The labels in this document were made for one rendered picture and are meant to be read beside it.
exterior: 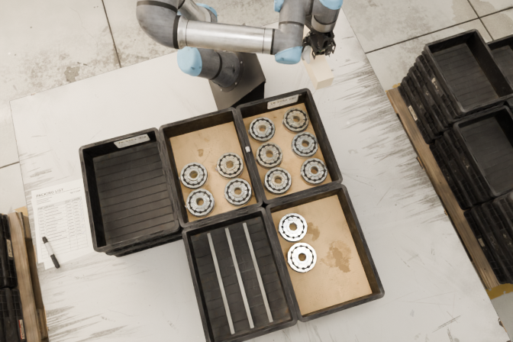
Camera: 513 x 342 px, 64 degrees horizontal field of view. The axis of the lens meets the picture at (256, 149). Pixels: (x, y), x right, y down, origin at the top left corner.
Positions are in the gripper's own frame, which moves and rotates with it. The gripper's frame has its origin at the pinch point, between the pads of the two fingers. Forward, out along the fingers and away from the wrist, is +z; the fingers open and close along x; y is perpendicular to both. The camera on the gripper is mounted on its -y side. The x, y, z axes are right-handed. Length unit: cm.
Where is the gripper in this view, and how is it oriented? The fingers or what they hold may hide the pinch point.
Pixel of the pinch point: (312, 53)
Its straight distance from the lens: 153.0
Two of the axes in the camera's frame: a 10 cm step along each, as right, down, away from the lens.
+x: 9.4, -3.1, 1.2
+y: 3.3, 8.9, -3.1
